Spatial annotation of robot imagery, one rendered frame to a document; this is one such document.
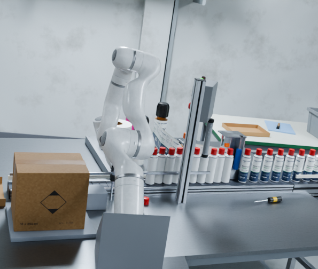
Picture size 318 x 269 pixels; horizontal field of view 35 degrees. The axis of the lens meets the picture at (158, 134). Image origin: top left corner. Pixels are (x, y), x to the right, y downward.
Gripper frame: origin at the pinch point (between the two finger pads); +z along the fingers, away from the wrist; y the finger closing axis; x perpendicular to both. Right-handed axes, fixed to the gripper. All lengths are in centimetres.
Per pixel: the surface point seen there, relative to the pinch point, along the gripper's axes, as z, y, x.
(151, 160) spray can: -1.2, -2.6, -20.3
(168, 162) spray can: 3.4, -2.3, -29.1
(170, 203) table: 20.0, -14.9, -22.2
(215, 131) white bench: 54, 120, -109
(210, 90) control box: -35, -18, -54
